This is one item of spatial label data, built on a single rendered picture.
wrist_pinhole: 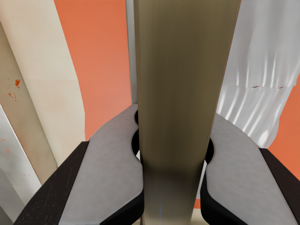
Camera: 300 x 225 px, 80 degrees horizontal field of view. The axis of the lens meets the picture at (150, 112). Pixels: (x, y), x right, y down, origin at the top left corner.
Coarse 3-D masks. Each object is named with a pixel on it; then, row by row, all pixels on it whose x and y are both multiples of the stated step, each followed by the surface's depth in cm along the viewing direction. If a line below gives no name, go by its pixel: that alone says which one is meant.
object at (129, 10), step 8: (128, 0) 10; (128, 8) 10; (128, 16) 11; (128, 24) 11; (128, 32) 11; (128, 40) 11; (128, 48) 12; (136, 80) 13; (136, 88) 13; (136, 96) 13
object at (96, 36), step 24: (72, 0) 14; (96, 0) 14; (120, 0) 14; (72, 24) 15; (96, 24) 15; (120, 24) 15; (72, 48) 16; (96, 48) 16; (120, 48) 16; (96, 72) 17; (120, 72) 17
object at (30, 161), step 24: (0, 24) 15; (0, 48) 15; (0, 72) 15; (0, 96) 15; (24, 96) 18; (0, 120) 16; (24, 120) 18; (0, 144) 18; (24, 144) 18; (48, 144) 22; (24, 168) 19; (48, 168) 22; (24, 192) 22
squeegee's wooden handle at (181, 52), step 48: (144, 0) 5; (192, 0) 5; (240, 0) 5; (144, 48) 5; (192, 48) 5; (144, 96) 6; (192, 96) 6; (144, 144) 7; (192, 144) 7; (144, 192) 9; (192, 192) 9
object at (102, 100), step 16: (80, 80) 17; (96, 80) 17; (96, 96) 18; (112, 96) 18; (128, 96) 18; (288, 96) 17; (96, 112) 19; (112, 112) 19; (288, 112) 18; (96, 128) 20; (288, 128) 19; (272, 144) 20; (288, 144) 20; (288, 160) 21
